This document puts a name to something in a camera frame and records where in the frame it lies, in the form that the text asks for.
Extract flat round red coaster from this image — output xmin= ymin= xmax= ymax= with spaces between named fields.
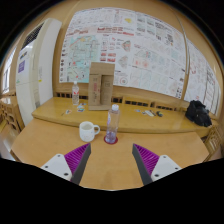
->
xmin=103 ymin=134 xmax=119 ymax=146

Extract small red-labelled water bottle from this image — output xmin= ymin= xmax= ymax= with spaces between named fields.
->
xmin=71 ymin=80 xmax=80 ymax=106

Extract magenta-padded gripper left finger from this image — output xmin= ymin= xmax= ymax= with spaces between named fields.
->
xmin=40 ymin=143 xmax=92 ymax=185

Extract brown cardboard stand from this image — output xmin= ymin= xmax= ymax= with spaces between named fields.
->
xmin=87 ymin=61 xmax=116 ymax=111

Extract wooden chair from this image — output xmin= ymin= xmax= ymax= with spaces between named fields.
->
xmin=203 ymin=124 xmax=224 ymax=156

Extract large wall poster display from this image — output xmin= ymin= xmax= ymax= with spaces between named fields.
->
xmin=59 ymin=7 xmax=188 ymax=99

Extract white ceramic mug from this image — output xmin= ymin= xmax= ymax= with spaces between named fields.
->
xmin=78 ymin=120 xmax=101 ymax=143

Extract narrow wall poster display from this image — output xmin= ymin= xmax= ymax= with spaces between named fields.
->
xmin=183 ymin=38 xmax=221 ymax=114

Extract group of wooden chairs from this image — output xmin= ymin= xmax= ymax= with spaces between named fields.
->
xmin=0 ymin=96 xmax=25 ymax=134

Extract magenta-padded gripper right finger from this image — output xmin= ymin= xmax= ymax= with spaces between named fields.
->
xmin=132 ymin=143 xmax=183 ymax=186

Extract white standing air conditioner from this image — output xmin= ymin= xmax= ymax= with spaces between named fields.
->
xmin=14 ymin=18 xmax=63 ymax=126

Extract black bag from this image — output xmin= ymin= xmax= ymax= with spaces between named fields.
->
xmin=184 ymin=99 xmax=213 ymax=128

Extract clear plastic water bottle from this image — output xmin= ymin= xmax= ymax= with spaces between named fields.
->
xmin=104 ymin=103 xmax=121 ymax=144

